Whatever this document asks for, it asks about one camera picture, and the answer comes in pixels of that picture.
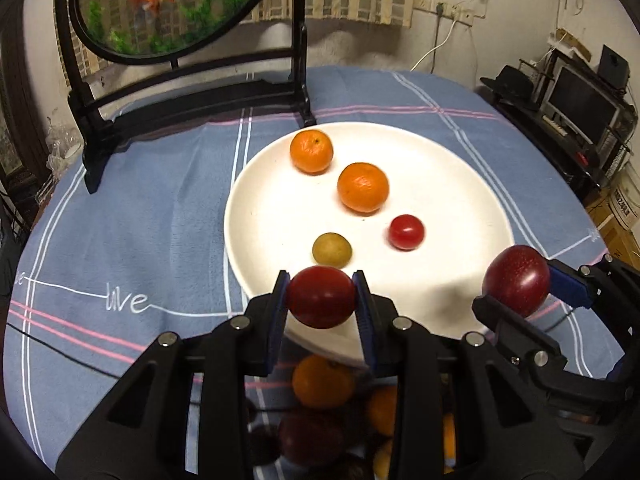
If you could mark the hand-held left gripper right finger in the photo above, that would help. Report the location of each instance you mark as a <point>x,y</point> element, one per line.
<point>363,312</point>

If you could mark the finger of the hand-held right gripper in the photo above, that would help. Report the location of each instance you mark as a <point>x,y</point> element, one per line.
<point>570,282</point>
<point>522,342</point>

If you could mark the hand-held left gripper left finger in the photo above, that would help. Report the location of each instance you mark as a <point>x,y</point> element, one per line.
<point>278,310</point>

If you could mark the bright red plum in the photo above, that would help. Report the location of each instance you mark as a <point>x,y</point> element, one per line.
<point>321,296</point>

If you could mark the dark red speckled plum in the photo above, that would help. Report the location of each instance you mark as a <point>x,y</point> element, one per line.
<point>515,280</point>

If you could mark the white round plate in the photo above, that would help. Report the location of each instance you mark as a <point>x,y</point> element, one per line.
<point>440,185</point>

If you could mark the small olive green fruit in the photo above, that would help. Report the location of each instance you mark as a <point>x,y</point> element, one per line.
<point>331,249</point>

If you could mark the cardboard box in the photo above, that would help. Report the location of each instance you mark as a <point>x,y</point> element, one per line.
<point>620,210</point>

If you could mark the red cherry tomato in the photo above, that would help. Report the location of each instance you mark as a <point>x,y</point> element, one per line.
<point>406,231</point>

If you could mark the large orange mandarin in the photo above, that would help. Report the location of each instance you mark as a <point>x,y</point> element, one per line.
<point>363,187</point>

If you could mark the dark purple plum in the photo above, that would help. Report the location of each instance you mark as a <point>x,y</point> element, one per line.
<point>307,435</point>

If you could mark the black media shelf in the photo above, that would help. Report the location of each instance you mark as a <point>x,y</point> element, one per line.
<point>560,152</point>

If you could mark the small orange mandarin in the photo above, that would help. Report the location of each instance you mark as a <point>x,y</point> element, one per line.
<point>311,151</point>

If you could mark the blue plaid tablecloth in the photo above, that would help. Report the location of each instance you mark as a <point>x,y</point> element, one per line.
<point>150,210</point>

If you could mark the computer monitor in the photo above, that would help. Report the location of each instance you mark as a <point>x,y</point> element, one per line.
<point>580,102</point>

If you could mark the black hat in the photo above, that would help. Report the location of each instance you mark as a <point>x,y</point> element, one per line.
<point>510,84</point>

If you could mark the black speaker box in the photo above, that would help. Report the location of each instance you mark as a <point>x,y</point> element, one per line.
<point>613,65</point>

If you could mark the white fluffy cloth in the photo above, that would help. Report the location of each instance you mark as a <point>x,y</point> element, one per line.
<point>350,50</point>

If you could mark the clear plastic bag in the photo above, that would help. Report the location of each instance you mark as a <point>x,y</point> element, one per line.
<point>64,147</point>

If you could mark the goldfish screen on black stand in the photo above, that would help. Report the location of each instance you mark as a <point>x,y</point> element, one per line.
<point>165,10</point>

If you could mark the white wall power strip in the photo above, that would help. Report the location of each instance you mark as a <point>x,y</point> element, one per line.
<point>450,10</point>

